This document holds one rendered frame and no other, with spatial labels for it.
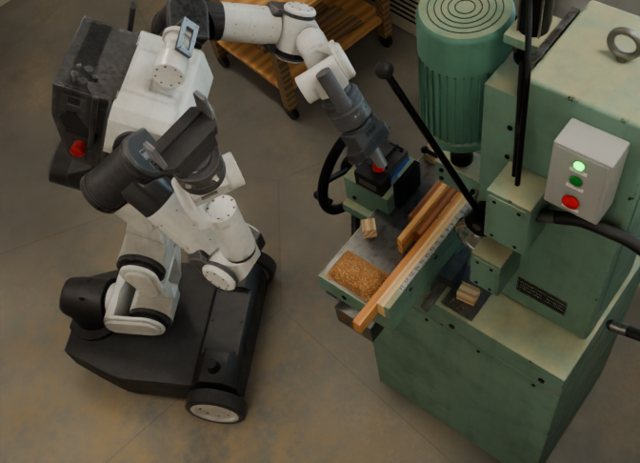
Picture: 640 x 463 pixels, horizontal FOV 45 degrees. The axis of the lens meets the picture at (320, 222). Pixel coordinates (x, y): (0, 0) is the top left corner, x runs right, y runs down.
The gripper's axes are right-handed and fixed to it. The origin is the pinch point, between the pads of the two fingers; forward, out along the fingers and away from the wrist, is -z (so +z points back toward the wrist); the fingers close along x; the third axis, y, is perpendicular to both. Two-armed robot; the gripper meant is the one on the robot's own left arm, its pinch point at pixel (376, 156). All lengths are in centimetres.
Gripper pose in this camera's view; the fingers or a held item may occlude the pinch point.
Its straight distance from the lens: 178.3
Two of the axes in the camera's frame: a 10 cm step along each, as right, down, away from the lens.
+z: -5.1, -7.1, -4.9
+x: -6.2, 7.0, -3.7
